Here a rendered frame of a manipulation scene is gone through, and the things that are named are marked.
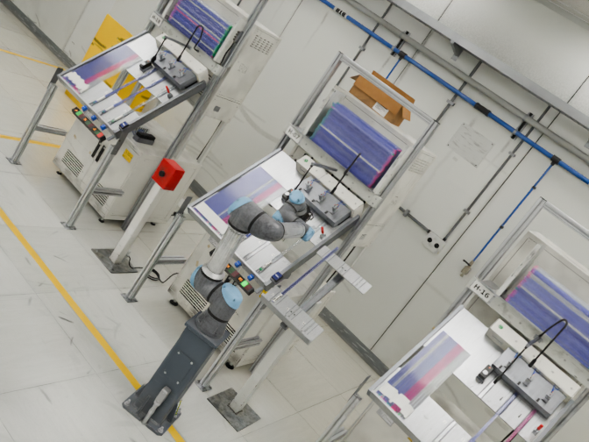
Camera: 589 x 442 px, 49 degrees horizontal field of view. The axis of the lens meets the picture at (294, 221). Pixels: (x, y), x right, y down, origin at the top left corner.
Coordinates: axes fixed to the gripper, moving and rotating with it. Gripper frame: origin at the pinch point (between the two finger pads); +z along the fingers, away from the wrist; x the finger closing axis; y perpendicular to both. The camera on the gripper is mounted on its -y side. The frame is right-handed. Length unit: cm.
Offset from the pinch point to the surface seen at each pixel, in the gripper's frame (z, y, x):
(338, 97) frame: -1, 77, 49
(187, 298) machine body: 62, -67, 45
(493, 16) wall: 60, 239, 55
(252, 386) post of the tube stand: 37, -74, -34
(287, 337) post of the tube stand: 18, -44, -34
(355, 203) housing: 10.9, 35.8, -5.2
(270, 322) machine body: 48, -41, -10
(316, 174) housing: 10.7, 34.3, 25.3
